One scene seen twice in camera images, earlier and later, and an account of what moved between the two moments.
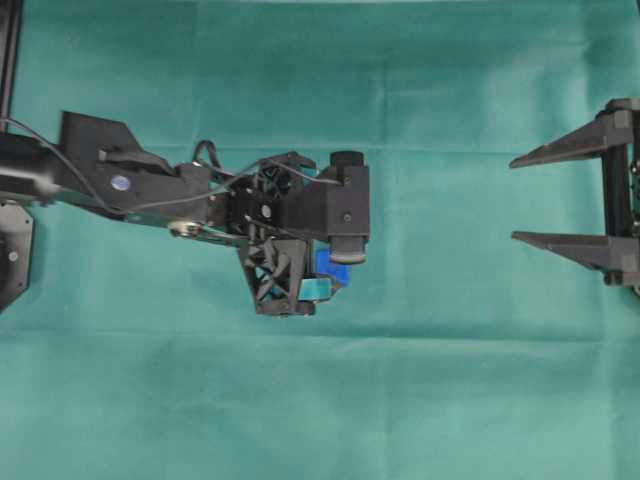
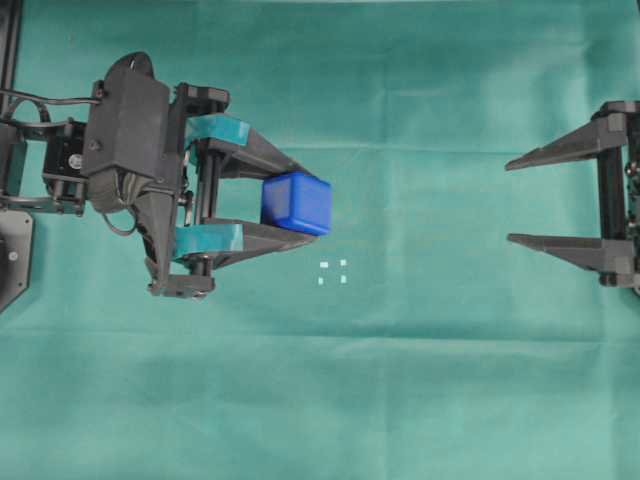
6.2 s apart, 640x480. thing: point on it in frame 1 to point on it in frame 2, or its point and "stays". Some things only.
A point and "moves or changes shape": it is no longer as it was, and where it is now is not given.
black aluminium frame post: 10,29 stays
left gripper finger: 312,289 to 225,243
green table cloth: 453,353 stays
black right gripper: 616,130 stays
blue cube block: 340,272 moves or changes shape
